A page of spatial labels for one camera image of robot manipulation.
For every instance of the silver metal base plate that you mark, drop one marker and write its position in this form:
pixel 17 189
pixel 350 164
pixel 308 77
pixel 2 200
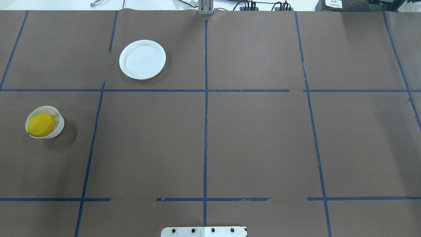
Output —
pixel 205 231

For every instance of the black power strip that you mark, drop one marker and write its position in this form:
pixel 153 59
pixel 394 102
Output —
pixel 249 6
pixel 282 7

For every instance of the black power strip right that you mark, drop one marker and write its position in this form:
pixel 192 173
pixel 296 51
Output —
pixel 282 7

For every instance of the black power strip left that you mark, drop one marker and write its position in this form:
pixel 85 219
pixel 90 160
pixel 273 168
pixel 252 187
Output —
pixel 249 6

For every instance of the brown paper table cover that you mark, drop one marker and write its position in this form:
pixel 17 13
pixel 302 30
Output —
pixel 291 124

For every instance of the white round plate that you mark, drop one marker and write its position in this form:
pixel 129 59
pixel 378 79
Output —
pixel 142 59

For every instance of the black box with label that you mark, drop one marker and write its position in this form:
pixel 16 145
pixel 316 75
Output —
pixel 347 6

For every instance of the grey metal bracket post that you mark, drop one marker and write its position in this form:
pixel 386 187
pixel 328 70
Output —
pixel 205 7

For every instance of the white plastic bowl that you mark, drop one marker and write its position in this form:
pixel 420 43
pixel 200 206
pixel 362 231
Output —
pixel 48 110

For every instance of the yellow lemon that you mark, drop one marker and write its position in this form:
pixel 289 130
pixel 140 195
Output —
pixel 41 125

